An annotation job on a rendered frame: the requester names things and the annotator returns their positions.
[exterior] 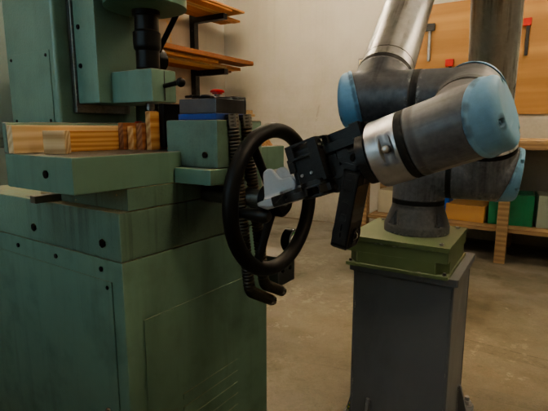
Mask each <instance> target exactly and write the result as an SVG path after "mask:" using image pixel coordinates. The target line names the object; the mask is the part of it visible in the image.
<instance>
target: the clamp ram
mask: <svg viewBox="0 0 548 411"><path fill-rule="evenodd" d="M179 114H180V113H179V104H159V121H160V141H161V147H162V148H167V132H166V122H167V121H170V120H179Z"/></svg>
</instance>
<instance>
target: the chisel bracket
mask: <svg viewBox="0 0 548 411"><path fill-rule="evenodd" d="M111 76H112V90H113V103H114V104H134V105H138V104H146V110H154V109H155V108H154V104H174V103H176V86H172V87H168V88H164V87H163V84H165V83H168V82H174V81H175V71H170V70H164V69H159V68H142V69H135V70H127V71H120V72H112V73H111Z"/></svg>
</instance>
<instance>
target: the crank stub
mask: <svg viewBox="0 0 548 411"><path fill-rule="evenodd" d="M239 217H240V218H243V219H247V220H249V221H253V222H256V223H268V222H269V221H271V219H272V213H271V212H270V211H269V210H265V209H263V208H240V210H239Z"/></svg>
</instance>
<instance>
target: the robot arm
mask: <svg viewBox="0 0 548 411"><path fill-rule="evenodd" d="M434 1H435V0H386V1H385V4H384V6H383V9H382V12H381V15H380V16H379V19H378V22H377V24H376V27H375V30H374V31H373V35H372V37H371V39H370V42H369V45H368V48H367V50H366V52H365V56H364V58H363V60H362V61H361V62H360V65H359V67H358V69H357V71H356V72H352V71H348V72H347V73H344V74H343V75H342V76H341V77H340V79H339V82H338V113H339V116H340V120H341V122H342V124H343V126H344V127H345V128H344V129H341V130H338V131H336V132H334V133H332V134H329V135H320V136H312V137H311V138H309V139H305V140H303V141H301V142H298V143H296V144H293V145H290V146H289V147H286V148H285V153H286V156H287V159H288V161H287V164H288V167H289V171H288V170H287V169H286V168H285V167H280V168H278V169H277V171H276V172H275V171H274V170H273V169H267V170H265V171H264V173H263V186H264V199H263V201H261V202H258V203H257V205H258V207H260V208H263V209H265V210H270V209H273V208H276V207H279V206H283V205H287V204H289V203H293V202H296V201H301V200H303V199H305V201H306V200H310V199H313V198H316V197H322V196H324V195H328V194H330V193H333V192H339V198H338V206H337V211H336V215H335V220H334V228H333V231H332V239H331V243H330V244H331V245H332V246H333V247H336V248H339V249H341V250H348V249H350V248H351V247H353V246H354V245H356V244H357V243H358V240H359V237H360V226H361V222H362V217H363V213H364V208H365V201H366V196H367V191H368V187H369V183H379V182H380V183H381V184H382V185H384V186H387V187H390V186H392V185H393V191H392V204H391V208H390V210H389V212H388V214H387V217H386V219H385V222H384V229H385V230H386V231H388V232H391V233H394V234H397V235H401V236H411V237H440V236H447V235H448V234H449V229H450V225H449V221H448V217H447V215H446V212H445V209H444V199H445V198H454V199H466V200H477V201H495V202H499V201H513V200H515V198H516V197H517V196H518V193H519V188H520V184H521V180H522V176H523V172H524V162H525V155H526V151H525V149H524V148H519V139H520V131H519V129H520V125H519V117H518V113H517V109H516V107H515V89H516V82H517V73H518V65H519V49H520V41H521V33H522V24H523V16H524V0H471V14H470V34H469V55H468V62H465V63H462V64H459V65H457V66H456V67H454V68H425V69H422V68H418V69H415V66H416V63H417V60H418V55H419V51H420V49H421V45H422V40H423V38H424V35H425V32H426V27H427V24H428V20H429V18H430V14H431V9H432V7H433V3H434ZM320 139H322V141H321V140H320ZM296 146H297V147H296ZM292 174H294V176H293V175H292Z"/></svg>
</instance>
